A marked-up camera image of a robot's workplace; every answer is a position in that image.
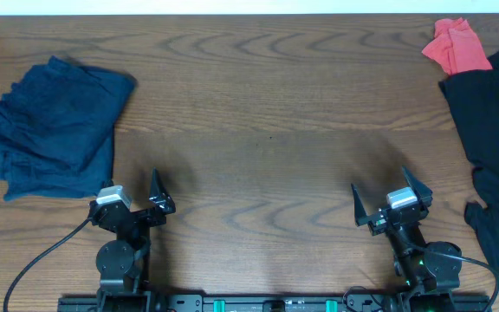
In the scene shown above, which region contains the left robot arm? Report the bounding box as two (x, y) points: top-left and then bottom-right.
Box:
(88, 169), (176, 312)

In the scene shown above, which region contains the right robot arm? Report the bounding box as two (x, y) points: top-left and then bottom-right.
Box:
(351, 167), (462, 311)

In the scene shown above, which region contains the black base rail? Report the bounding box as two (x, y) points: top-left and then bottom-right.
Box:
(57, 293), (491, 312)

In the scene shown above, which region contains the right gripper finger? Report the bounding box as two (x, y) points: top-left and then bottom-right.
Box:
(351, 184), (368, 227)
(402, 166), (432, 204)

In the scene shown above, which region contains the red t-shirt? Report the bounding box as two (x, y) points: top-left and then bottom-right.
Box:
(422, 17), (492, 75)

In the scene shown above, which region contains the folded navy blue garment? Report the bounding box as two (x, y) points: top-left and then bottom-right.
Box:
(0, 57), (136, 201)

